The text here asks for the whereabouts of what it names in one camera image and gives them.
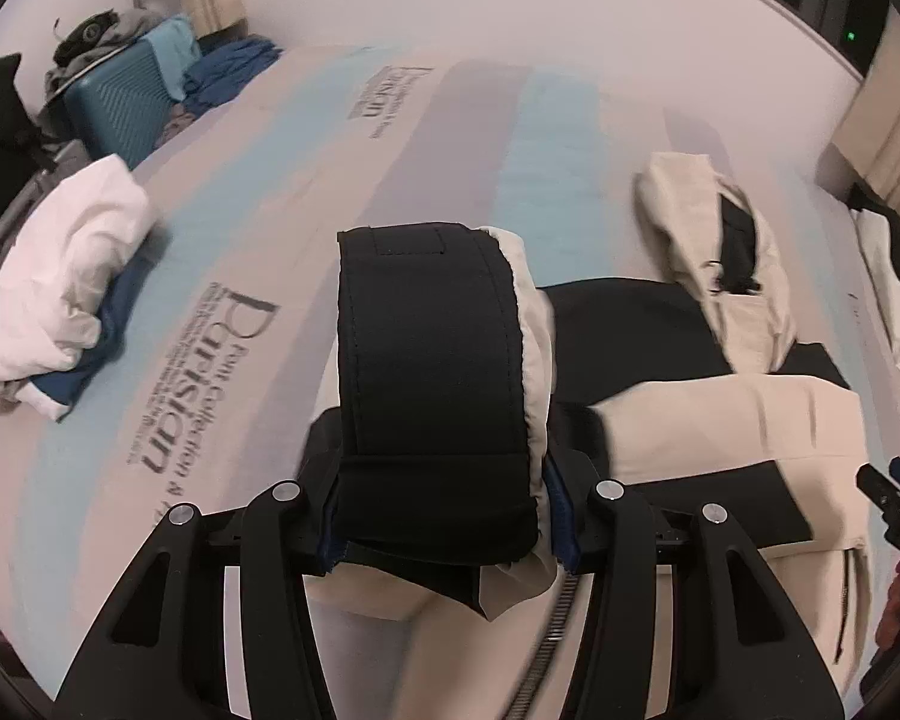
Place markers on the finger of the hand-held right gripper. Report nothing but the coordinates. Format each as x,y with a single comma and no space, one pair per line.
881,486

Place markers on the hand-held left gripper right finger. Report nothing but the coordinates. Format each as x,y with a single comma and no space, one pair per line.
564,521

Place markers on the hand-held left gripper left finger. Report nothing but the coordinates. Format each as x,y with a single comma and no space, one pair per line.
325,540

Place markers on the cream and black jacket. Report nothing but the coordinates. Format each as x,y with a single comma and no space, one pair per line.
427,360

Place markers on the white and black clothes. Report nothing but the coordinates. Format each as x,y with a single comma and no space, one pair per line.
896,277

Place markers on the blue crumpled clothes pile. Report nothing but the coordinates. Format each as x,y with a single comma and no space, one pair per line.
229,71

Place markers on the dark grey clothes heap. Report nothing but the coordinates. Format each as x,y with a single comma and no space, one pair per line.
112,30

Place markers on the dark blue folded cloth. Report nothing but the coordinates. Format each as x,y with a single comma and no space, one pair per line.
75,384

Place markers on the striped bed sheet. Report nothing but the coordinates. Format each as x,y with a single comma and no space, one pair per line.
270,202

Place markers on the white crumpled cloth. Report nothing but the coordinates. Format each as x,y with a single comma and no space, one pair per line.
67,255

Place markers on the teal hard-shell suitcase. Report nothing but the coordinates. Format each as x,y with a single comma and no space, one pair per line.
116,112

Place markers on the dark appliance with green light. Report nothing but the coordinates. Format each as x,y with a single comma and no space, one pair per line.
844,7

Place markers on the light blue cloth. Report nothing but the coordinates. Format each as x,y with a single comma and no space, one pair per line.
176,52

